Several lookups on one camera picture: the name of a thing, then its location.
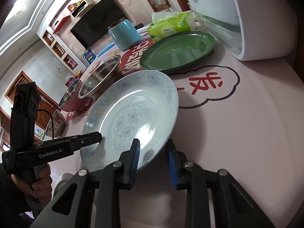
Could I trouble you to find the blue flat packet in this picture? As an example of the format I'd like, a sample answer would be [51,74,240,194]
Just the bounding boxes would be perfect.
[97,41,117,56]

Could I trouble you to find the red tissue box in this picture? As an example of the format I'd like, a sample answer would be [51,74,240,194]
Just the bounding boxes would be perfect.
[64,74,77,87]

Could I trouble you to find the white sterilizer box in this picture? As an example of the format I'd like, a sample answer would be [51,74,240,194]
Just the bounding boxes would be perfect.
[185,0,298,62]

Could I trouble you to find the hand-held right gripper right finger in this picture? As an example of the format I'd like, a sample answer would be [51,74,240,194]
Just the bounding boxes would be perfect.
[165,139,277,228]

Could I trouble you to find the pink printed tablecloth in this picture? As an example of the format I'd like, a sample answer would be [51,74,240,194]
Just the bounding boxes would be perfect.
[51,24,304,228]

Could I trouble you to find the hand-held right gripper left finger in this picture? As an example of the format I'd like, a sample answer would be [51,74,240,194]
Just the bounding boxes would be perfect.
[30,138,140,228]

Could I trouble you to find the white floating shelf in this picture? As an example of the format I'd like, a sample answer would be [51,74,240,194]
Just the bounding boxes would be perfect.
[71,0,89,19]

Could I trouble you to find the large steel bowl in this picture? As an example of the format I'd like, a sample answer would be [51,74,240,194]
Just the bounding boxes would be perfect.
[78,55,122,99]

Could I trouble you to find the green tissue packet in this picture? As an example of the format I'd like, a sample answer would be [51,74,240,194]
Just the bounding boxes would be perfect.
[147,11,197,44]

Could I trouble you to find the black cable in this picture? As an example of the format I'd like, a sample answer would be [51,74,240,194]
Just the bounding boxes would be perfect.
[37,109,63,139]

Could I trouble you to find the wooden door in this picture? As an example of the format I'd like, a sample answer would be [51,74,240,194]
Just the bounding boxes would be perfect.
[5,71,60,129]

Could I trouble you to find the teal canister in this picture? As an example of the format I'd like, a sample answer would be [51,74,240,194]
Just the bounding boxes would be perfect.
[108,19,142,51]

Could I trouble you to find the red wall shelf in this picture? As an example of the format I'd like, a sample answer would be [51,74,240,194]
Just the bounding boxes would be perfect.
[52,15,72,34]

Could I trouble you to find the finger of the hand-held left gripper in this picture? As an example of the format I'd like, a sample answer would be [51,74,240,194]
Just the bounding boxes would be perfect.
[69,131,103,150]

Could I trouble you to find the small steel bowl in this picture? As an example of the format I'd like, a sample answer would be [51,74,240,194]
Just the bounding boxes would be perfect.
[45,109,67,138]

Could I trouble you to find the person's left hand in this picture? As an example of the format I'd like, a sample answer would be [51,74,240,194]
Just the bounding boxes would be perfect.
[11,163,53,202]

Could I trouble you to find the green bowl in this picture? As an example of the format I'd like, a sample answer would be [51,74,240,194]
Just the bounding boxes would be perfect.
[79,70,180,173]

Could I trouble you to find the black television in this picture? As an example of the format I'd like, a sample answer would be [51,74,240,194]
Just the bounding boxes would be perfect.
[70,0,125,49]

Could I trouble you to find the green plate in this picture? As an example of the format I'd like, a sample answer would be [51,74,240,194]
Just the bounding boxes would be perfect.
[139,31,216,74]

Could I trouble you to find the red steel bowl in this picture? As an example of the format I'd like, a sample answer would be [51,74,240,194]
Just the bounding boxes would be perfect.
[58,78,95,112]

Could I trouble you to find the white wall niche shelves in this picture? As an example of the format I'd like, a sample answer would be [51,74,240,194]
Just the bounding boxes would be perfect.
[42,27,79,70]

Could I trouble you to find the colourful blue box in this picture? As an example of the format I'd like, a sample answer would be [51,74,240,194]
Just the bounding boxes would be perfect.
[82,49,98,64]

